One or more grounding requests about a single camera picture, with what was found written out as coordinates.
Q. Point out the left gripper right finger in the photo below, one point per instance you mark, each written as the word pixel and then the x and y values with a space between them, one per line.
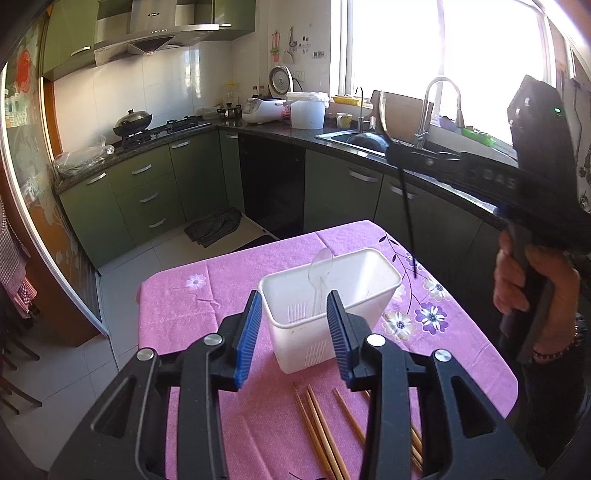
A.
pixel 464 436

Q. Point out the white rice cooker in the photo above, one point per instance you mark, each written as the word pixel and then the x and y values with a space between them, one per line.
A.
pixel 260 111

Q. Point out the plastic bag on counter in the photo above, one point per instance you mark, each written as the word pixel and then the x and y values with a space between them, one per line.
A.
pixel 69 164

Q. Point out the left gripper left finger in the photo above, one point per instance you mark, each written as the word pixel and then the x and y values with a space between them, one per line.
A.
pixel 123 435

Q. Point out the white plastic bucket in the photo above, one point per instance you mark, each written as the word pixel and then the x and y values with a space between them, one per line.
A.
pixel 307 109

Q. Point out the green upper kitchen cabinets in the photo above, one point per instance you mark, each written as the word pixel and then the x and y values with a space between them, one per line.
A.
pixel 93 33

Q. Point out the steel kitchen sink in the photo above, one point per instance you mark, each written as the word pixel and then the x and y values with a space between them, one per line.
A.
pixel 370 142

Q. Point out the dark floor mat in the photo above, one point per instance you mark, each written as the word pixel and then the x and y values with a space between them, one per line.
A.
pixel 210 229

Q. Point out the wooden cutting board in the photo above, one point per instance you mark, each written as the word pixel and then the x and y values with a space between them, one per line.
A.
pixel 403 115

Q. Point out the clear plastic spoon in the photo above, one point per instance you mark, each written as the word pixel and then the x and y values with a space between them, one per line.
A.
pixel 318 275

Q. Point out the small kettle pot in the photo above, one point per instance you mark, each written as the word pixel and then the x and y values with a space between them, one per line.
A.
pixel 230 111

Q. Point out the black wok with lid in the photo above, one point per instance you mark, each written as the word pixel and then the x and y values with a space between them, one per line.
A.
pixel 132 123

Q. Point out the black gas stove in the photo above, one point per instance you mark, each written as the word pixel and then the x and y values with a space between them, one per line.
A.
pixel 188 123

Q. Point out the purple checked apron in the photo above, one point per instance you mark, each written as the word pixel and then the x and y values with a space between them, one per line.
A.
pixel 14 258

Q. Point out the ridged wooden chopstick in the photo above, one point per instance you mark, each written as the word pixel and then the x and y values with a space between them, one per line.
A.
pixel 356 427

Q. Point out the pink floral tablecloth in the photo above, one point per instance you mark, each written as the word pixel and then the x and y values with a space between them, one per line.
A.
pixel 263 432

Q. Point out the chrome kitchen faucet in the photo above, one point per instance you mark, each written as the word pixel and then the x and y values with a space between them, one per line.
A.
pixel 431 108

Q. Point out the right hand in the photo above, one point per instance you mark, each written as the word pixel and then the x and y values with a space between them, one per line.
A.
pixel 560 327

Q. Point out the steel range hood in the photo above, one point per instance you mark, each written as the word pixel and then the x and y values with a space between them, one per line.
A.
pixel 137 28

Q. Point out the white plastic utensil holder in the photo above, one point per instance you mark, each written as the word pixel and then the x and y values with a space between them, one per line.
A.
pixel 295 301

